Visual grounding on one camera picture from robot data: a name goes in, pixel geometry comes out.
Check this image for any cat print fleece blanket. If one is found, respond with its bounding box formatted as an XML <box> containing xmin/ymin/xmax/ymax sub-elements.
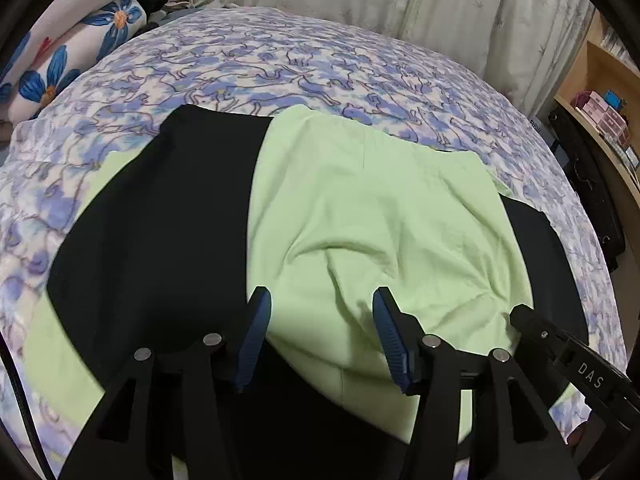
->
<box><xmin>0</xmin><ymin>6</ymin><xmax>628</xmax><ymax>480</ymax></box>

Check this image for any folded blue flower blanket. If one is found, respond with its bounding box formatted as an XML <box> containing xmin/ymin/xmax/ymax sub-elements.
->
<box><xmin>0</xmin><ymin>0</ymin><xmax>151</xmax><ymax>126</ymax></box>

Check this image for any pink drawer box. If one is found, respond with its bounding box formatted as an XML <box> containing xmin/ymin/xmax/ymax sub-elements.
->
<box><xmin>597</xmin><ymin>107</ymin><xmax>628</xmax><ymax>143</ymax></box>
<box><xmin>575</xmin><ymin>91</ymin><xmax>608</xmax><ymax>117</ymax></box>

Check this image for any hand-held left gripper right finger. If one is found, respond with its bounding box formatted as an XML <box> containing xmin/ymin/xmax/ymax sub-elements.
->
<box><xmin>372</xmin><ymin>286</ymin><xmax>583</xmax><ymax>480</ymax></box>

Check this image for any row of books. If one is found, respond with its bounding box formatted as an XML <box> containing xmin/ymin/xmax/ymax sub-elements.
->
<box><xmin>602</xmin><ymin>25</ymin><xmax>636</xmax><ymax>56</ymax></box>

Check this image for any white cardboard box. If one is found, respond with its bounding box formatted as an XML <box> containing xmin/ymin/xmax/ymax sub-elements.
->
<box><xmin>529</xmin><ymin>117</ymin><xmax>556</xmax><ymax>151</ymax></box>

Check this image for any black bag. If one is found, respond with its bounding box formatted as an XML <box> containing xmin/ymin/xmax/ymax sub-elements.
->
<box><xmin>547</xmin><ymin>107</ymin><xmax>626</xmax><ymax>273</ymax></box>

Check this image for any light wooden shelf unit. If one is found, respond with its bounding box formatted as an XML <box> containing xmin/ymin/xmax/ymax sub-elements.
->
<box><xmin>552</xmin><ymin>10</ymin><xmax>640</xmax><ymax>181</ymax></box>

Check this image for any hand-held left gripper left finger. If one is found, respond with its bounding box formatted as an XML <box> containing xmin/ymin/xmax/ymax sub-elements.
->
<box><xmin>59</xmin><ymin>286</ymin><xmax>273</xmax><ymax>480</ymax></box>

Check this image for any green and black hoodie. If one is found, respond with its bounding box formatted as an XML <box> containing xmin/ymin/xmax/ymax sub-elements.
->
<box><xmin>27</xmin><ymin>104</ymin><xmax>588</xmax><ymax>480</ymax></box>

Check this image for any black cable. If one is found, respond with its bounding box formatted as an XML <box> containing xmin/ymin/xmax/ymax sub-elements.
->
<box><xmin>0</xmin><ymin>335</ymin><xmax>56</xmax><ymax>480</ymax></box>

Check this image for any cream leaf print curtain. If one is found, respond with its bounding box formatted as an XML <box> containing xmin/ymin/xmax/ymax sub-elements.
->
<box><xmin>160</xmin><ymin>0</ymin><xmax>598</xmax><ymax>121</ymax></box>

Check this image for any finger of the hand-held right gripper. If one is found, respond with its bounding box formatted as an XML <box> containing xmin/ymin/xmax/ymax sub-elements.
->
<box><xmin>510</xmin><ymin>305</ymin><xmax>576</xmax><ymax>366</ymax></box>

